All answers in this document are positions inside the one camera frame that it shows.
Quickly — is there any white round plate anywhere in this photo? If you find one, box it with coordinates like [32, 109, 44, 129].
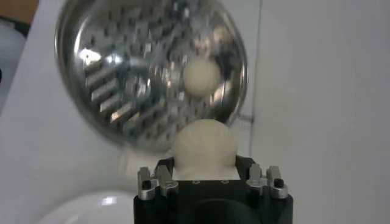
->
[36, 191, 137, 224]

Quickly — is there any white steamed baozi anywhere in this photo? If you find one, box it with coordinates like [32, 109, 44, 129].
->
[170, 119, 240, 180]
[183, 58, 222, 98]

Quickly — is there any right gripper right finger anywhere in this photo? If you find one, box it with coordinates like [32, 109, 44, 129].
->
[235, 155, 289, 200]

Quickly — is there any perforated steel steamer basket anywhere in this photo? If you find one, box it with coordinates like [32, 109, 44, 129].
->
[54, 0, 249, 153]

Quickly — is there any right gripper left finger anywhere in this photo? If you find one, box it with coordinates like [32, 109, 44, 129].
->
[136, 157, 180, 201]

